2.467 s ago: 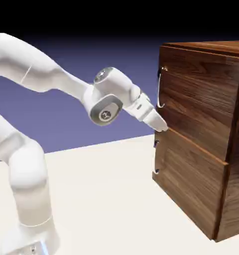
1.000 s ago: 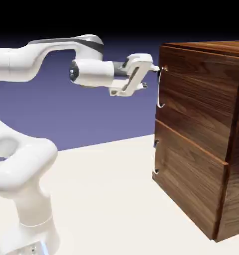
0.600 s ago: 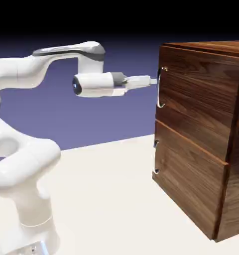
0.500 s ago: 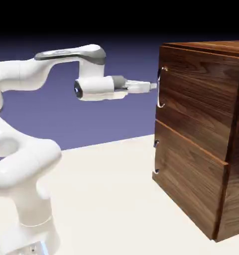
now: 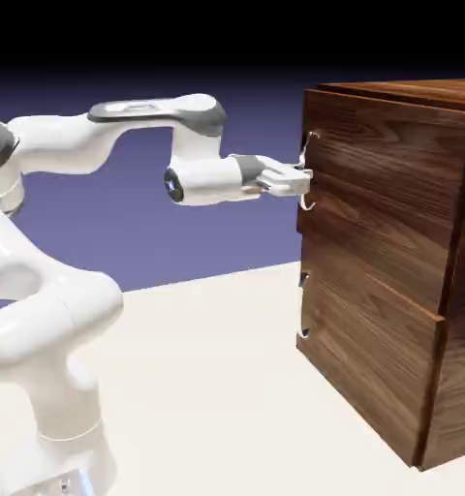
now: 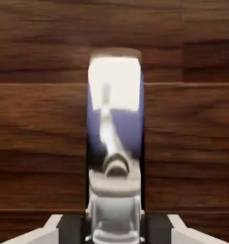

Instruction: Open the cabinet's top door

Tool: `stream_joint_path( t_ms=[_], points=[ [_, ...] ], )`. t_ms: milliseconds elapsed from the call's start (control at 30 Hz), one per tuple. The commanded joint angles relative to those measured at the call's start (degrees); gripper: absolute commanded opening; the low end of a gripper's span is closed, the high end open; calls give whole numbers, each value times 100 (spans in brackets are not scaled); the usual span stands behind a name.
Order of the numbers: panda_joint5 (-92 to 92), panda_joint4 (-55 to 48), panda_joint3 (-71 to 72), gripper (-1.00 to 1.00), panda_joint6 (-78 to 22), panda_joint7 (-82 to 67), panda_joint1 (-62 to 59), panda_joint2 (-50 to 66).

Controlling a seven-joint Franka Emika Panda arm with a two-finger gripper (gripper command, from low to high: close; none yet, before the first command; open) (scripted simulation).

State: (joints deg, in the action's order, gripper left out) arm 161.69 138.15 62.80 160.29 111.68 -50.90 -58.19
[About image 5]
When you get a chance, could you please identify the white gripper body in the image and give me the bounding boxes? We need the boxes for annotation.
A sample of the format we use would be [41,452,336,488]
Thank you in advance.
[254,154,301,198]

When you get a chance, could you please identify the curved silver handle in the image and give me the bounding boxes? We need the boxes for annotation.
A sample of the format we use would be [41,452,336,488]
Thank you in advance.
[298,130,322,213]

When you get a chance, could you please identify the large dark wood cabinet door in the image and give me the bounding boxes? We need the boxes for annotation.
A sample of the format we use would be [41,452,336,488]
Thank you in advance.
[296,89,465,318]

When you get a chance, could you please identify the small dark wood cabinet door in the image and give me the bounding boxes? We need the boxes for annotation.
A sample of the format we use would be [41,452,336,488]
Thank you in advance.
[295,234,448,469]

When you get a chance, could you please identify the dark wood cabinet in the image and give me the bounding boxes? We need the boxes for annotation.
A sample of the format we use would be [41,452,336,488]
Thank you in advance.
[295,78,465,473]

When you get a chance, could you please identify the curved dark metal handle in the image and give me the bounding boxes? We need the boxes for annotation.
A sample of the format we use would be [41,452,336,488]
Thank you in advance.
[298,271,312,339]

